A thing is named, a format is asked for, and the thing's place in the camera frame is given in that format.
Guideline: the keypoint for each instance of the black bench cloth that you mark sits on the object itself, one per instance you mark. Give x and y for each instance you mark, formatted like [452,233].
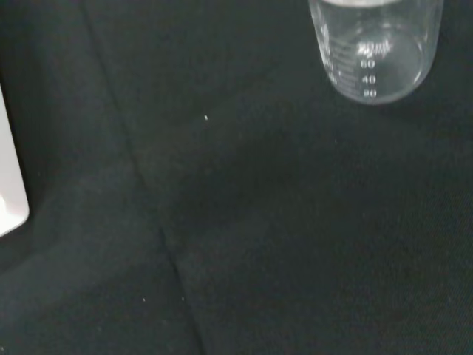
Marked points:
[236,222]

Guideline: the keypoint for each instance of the white electronic balance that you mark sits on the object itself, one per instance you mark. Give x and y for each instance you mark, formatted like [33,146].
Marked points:
[9,185]

